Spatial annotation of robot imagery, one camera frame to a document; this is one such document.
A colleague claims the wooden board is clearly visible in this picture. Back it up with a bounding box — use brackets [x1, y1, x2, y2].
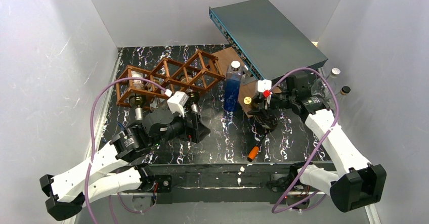
[213, 48, 256, 118]

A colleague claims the teal network switch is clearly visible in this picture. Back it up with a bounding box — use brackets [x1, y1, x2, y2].
[208, 0, 328, 83]

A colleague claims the dark bottle black cap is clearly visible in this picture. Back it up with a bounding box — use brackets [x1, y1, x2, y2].
[183, 87, 200, 114]

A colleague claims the metal bracket on board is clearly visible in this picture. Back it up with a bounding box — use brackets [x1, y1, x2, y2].
[241, 65, 256, 85]

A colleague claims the blue glass bottle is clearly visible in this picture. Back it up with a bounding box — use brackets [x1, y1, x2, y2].
[224, 61, 242, 112]

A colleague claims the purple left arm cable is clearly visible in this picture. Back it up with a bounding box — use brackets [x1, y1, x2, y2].
[84, 77, 173, 224]

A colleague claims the orange handled screwdriver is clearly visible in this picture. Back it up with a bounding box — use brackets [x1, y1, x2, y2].
[247, 134, 267, 162]

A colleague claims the clear bottle white label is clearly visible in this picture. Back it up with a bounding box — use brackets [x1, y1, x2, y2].
[335, 85, 351, 106]

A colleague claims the clear glass bottle dark label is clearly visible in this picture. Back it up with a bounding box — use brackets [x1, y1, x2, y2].
[311, 68, 341, 99]

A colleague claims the black base beam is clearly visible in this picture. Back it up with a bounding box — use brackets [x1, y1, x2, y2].
[150, 163, 293, 204]

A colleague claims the dark bottle gold cap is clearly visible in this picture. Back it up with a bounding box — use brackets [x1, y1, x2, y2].
[243, 95, 278, 130]

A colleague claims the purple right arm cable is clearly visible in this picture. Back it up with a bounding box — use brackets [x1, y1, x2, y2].
[271, 67, 340, 214]

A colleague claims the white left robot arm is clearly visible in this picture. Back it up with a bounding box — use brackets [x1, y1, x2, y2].
[39, 109, 210, 221]

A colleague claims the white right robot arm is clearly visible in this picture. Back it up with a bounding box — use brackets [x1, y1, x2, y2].
[249, 72, 387, 212]

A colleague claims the green bottle silver cap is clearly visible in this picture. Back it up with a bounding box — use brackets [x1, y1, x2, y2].
[129, 80, 147, 120]

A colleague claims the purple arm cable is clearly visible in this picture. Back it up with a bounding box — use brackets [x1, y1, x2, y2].
[271, 67, 340, 214]
[84, 77, 173, 224]

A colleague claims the brown wooden wine rack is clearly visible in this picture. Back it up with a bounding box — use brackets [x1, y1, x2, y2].
[115, 50, 225, 110]

